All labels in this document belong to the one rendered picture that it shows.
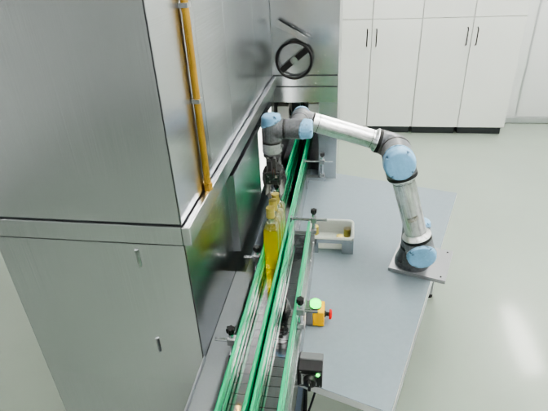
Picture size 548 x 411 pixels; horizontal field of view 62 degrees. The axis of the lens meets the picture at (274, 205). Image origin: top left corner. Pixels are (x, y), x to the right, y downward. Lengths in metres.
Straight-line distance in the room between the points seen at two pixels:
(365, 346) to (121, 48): 1.29
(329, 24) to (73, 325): 1.92
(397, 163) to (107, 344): 1.19
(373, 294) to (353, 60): 3.84
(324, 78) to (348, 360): 1.59
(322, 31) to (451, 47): 3.08
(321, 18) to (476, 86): 3.36
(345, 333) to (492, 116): 4.41
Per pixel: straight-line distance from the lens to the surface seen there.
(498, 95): 5.84
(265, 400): 1.48
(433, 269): 2.18
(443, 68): 5.62
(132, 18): 1.12
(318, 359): 1.64
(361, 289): 2.04
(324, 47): 2.68
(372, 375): 1.72
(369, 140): 1.85
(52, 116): 1.29
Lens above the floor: 2.06
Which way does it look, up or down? 30 degrees down
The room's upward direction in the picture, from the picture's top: 3 degrees counter-clockwise
